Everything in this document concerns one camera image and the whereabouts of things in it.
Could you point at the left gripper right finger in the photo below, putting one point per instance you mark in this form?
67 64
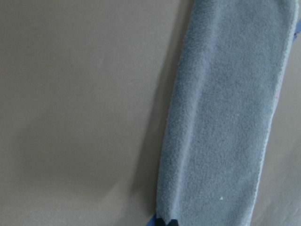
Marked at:
173 222

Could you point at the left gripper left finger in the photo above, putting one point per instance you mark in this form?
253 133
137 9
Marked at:
159 222

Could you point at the pink and grey towel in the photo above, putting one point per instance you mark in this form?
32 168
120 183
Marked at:
225 94

